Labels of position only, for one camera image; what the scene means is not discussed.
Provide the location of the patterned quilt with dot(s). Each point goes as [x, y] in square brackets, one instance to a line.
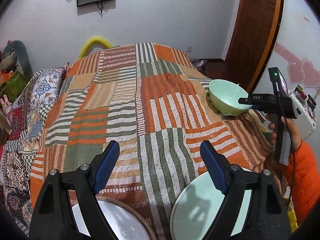
[29, 114]

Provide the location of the white bowl black spots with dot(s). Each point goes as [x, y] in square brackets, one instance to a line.
[112, 222]

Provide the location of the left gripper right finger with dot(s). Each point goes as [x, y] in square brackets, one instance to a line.
[266, 216]

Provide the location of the grey plush toy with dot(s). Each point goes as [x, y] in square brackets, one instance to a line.
[15, 57]

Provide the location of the green box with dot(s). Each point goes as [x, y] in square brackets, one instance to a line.
[15, 86]

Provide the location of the striped patchwork blanket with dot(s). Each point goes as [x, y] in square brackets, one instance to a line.
[156, 105]

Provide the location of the pink bowl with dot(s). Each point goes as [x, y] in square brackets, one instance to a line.
[140, 217]

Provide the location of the orange sleeve forearm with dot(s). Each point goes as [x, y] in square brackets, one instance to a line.
[302, 173]

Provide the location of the green bowl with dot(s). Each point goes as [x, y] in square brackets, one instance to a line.
[225, 95]

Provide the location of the white appliance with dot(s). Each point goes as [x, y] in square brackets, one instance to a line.
[305, 106]

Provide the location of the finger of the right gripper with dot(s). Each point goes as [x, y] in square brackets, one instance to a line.
[248, 101]

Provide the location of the brown wooden door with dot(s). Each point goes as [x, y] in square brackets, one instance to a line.
[254, 36]

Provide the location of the phone on gripper mount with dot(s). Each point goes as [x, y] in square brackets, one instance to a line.
[278, 82]

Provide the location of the mint green plate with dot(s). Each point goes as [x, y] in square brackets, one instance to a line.
[195, 209]

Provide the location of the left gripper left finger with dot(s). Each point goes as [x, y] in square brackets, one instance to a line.
[53, 215]

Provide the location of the right hand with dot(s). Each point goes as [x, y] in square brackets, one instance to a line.
[290, 131]

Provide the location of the pink bunny toy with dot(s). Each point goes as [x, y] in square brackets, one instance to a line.
[7, 109]

